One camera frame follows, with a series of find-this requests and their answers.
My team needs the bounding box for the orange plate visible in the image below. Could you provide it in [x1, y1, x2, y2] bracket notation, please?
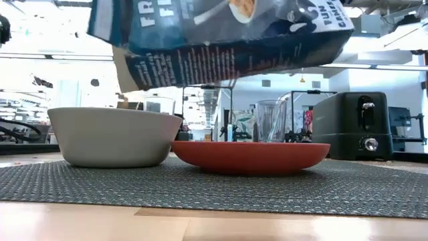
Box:
[171, 140, 331, 177]

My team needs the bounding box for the blue cereal box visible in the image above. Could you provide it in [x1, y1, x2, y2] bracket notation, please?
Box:
[86, 0, 355, 94]

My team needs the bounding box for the glass of milk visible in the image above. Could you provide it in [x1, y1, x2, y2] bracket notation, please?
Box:
[143, 96, 177, 116]

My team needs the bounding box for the clear empty glass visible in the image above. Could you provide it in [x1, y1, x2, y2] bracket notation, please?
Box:
[255, 99, 288, 143]

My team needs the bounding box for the white bowl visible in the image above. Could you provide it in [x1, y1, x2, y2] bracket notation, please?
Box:
[47, 106, 183, 169]

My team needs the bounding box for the black toaster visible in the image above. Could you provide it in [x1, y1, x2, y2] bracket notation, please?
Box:
[312, 91, 395, 161]

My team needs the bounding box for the black cable bundle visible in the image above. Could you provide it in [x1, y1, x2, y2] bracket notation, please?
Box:
[0, 116, 43, 144]

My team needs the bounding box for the grey woven placemat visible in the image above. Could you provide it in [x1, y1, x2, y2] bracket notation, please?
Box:
[0, 156, 428, 220]

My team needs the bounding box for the patterned bag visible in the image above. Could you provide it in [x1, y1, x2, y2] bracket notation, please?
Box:
[232, 110, 257, 142]

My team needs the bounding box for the metal spoon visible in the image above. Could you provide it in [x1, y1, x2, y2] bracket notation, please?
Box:
[266, 112, 286, 142]

